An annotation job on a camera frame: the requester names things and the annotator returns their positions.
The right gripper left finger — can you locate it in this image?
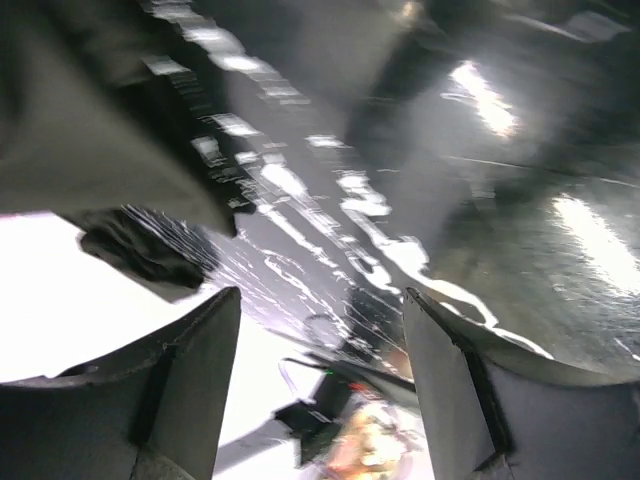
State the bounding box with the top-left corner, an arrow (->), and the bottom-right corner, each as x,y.
1,287 -> 241,479

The black graphic t shirt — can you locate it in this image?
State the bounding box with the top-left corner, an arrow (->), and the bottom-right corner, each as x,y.
1,1 -> 241,301

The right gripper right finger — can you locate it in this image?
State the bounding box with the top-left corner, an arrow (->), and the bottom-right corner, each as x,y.
403,288 -> 639,480

